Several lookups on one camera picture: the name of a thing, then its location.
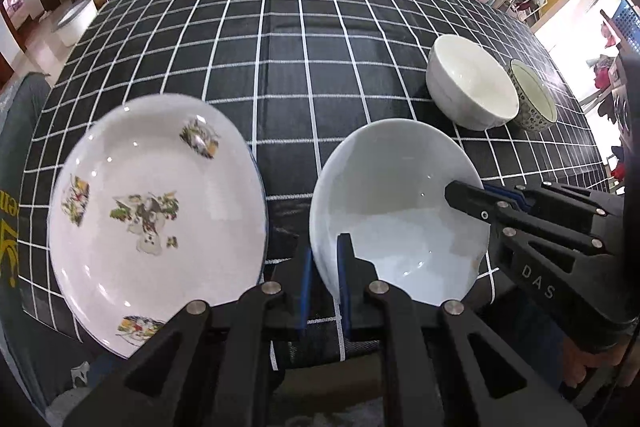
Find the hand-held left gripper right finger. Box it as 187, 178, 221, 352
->
336, 233, 588, 427

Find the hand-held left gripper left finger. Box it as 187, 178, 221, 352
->
62, 247, 313, 427

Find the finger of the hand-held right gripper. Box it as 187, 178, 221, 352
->
515, 181, 626, 222
444, 179, 617, 258

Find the pale blue bowl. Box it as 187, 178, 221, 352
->
309, 118, 491, 308

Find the small green floral plate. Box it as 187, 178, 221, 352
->
48, 93, 268, 359

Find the person's right hand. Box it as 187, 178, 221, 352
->
562, 339, 626, 403

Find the dark patterned bowl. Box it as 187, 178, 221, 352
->
507, 58, 558, 132

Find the plain white bowl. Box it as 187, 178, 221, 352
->
426, 34, 520, 132

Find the blue plastic basket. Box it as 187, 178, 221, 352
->
602, 0, 640, 55

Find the black white checkered tablecloth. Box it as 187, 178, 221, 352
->
20, 0, 623, 370

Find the grey embroidered chair cover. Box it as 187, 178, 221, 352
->
0, 74, 76, 408

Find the white mop bucket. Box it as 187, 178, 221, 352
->
52, 0, 98, 48

